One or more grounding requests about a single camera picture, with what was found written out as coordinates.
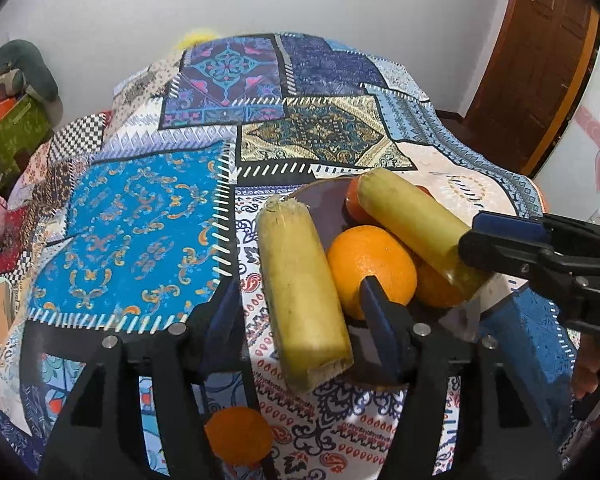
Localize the small mandarin orange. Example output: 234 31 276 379
204 405 274 466

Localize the dark green plush pillow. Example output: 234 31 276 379
0 39 58 103

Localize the yellow corn cob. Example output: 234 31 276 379
257 195 353 394
356 168 492 299

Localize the brown wooden door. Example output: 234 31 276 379
465 0 600 176

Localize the large orange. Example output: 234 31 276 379
326 226 418 321
408 254 465 309

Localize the red tomato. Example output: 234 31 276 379
416 185 434 198
344 176 379 226

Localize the dark purple plate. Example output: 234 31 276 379
279 173 481 388

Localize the patchwork blue bedspread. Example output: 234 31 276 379
0 34 574 479

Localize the yellow plush object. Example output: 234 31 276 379
175 29 220 51

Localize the green storage box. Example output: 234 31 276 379
0 96 53 191

